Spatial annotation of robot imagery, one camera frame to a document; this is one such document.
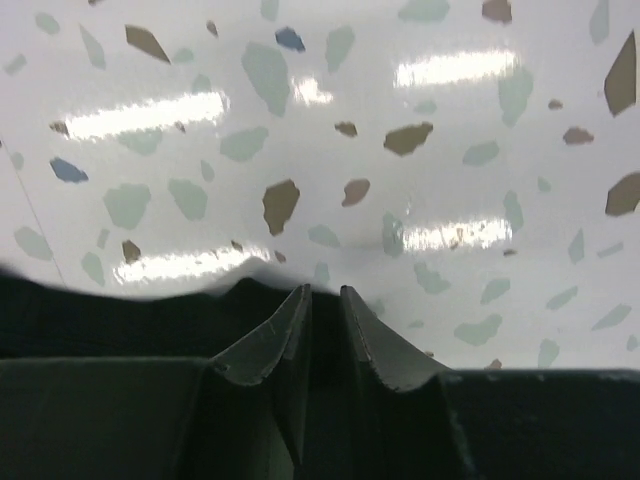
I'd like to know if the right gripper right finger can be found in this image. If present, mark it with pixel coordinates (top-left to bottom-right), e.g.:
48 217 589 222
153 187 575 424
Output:
339 286 475 479

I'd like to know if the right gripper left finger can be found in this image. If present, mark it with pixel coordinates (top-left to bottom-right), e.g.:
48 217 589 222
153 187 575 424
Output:
207 284 312 479

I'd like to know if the black t shirt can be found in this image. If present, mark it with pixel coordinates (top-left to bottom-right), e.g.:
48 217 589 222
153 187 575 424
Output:
1 269 289 359

